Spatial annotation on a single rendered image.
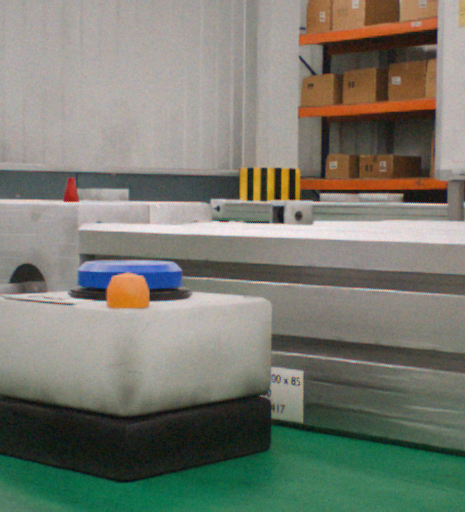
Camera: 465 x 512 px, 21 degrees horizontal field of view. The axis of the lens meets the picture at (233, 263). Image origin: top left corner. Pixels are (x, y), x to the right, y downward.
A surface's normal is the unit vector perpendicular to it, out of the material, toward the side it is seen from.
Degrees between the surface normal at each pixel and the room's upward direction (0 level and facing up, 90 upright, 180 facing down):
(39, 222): 90
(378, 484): 0
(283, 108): 90
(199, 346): 90
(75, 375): 90
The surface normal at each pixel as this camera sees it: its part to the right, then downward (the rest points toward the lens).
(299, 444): 0.01, -1.00
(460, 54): -0.74, 0.03
